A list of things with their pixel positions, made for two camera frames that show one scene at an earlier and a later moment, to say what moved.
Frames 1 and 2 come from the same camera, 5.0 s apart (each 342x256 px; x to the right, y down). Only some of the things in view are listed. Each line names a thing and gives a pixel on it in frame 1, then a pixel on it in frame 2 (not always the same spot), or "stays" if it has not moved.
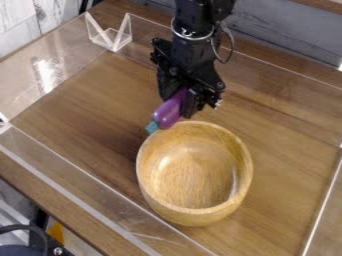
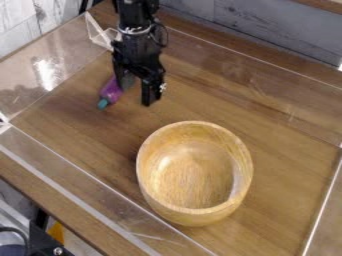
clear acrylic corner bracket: x=111 y=39 stays
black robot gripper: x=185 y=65 → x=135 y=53
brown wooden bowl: x=193 y=169 stays
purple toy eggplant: x=168 y=114 → x=109 y=93
